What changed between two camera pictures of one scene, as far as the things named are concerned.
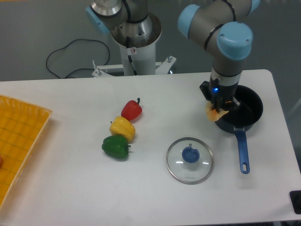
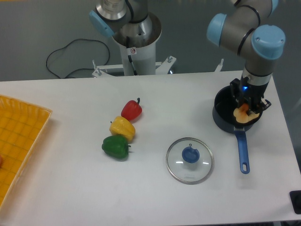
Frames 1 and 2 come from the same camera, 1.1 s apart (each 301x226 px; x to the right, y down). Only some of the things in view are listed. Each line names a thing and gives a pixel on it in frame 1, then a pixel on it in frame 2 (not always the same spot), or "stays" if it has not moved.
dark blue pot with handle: [246, 115] stays
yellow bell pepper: [120, 125] stays
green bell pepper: [116, 147] stays
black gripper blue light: [219, 95] -> [243, 90]
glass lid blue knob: [189, 160] stays
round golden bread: [213, 115] -> [241, 115]
